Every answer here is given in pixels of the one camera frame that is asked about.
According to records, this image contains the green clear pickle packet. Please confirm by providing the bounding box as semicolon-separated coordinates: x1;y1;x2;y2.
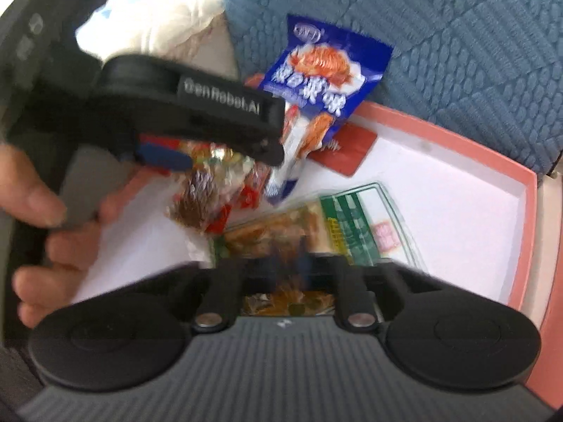
212;182;425;317

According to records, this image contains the clear red dried tofu packet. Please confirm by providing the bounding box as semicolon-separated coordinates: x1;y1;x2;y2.
167;140;271;234

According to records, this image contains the person left hand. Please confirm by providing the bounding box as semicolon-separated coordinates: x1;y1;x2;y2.
1;143;154;328

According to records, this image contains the pink left box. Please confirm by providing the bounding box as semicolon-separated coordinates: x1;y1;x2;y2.
77;102;537;309

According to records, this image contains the pink box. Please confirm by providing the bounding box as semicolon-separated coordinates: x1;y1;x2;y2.
77;102;537;309
528;250;563;408

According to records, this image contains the cream quilted pillow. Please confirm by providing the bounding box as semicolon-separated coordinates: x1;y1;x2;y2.
75;0;239;79

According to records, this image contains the small red card packet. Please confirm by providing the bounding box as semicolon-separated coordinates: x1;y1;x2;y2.
307;123;377;177

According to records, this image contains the blue spicy cabbage snack bag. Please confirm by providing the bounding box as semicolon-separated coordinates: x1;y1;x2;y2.
259;14;393;205

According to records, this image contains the pink right box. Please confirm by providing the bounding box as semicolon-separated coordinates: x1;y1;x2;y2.
528;250;563;408

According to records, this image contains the blue textured cushion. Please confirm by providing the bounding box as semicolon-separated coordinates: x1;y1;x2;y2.
223;0;563;175

